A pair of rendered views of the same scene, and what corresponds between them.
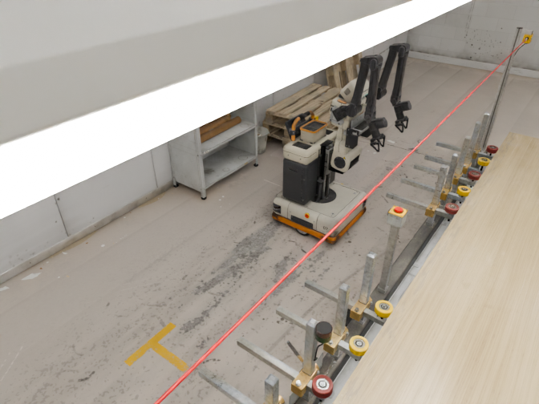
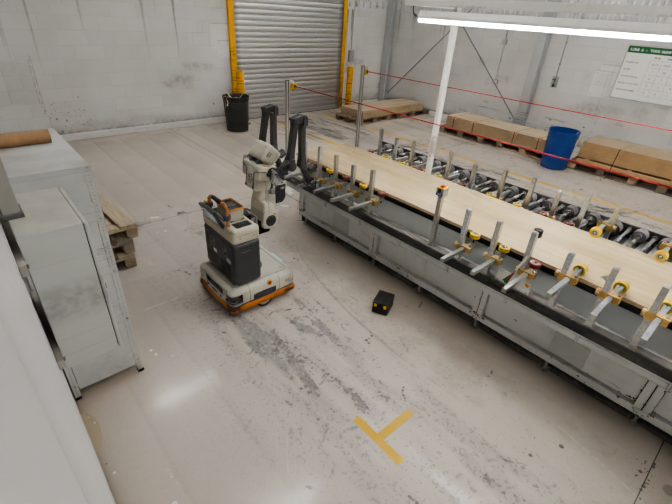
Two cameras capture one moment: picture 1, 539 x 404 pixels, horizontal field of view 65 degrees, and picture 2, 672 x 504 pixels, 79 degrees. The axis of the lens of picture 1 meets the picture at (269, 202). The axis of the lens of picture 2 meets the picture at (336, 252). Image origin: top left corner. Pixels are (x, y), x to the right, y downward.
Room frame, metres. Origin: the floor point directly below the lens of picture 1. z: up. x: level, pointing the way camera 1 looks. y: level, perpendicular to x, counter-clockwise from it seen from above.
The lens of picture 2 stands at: (1.91, 2.46, 2.34)
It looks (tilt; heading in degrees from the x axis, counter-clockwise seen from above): 31 degrees down; 280
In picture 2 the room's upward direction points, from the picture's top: 4 degrees clockwise
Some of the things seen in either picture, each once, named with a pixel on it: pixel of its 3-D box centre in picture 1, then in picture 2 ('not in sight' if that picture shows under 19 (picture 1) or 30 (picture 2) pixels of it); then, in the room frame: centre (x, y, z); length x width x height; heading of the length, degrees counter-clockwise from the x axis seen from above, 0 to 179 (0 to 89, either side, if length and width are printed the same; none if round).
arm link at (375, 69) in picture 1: (373, 90); (301, 142); (2.81, -0.70, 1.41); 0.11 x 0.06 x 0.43; 143
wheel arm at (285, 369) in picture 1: (279, 366); (519, 279); (1.08, -0.04, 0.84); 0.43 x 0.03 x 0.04; 53
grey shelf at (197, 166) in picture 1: (212, 109); (64, 263); (4.09, 0.57, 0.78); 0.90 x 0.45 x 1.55; 143
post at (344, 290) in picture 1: (339, 325); (491, 249); (1.24, -0.30, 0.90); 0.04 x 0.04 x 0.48; 53
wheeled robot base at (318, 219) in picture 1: (319, 205); (247, 276); (3.26, -0.47, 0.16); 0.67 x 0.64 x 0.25; 53
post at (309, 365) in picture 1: (309, 362); (525, 262); (1.04, -0.16, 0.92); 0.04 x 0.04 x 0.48; 53
